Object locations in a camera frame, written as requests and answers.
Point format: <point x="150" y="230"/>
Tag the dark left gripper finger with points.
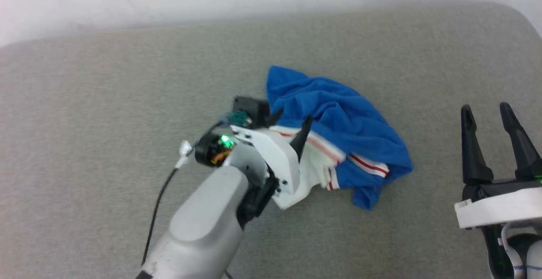
<point x="301" y="137"/>
<point x="276" y="116"/>

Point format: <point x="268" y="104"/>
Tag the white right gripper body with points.
<point x="499" y="205"/>

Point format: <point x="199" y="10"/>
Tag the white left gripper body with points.
<point x="275" y="154"/>

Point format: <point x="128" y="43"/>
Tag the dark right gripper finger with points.
<point x="473" y="152"/>
<point x="523" y="143"/>

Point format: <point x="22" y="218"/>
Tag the blue Lakers 23 jersey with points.
<point x="343" y="114"/>

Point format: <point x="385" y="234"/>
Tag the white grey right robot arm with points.
<point x="521" y="253"/>

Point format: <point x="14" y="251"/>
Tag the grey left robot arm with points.
<point x="203" y="219"/>

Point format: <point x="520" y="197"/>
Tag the grey fabric sofa cushion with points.
<point x="84" y="122"/>

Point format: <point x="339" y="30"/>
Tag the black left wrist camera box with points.
<point x="252" y="109"/>

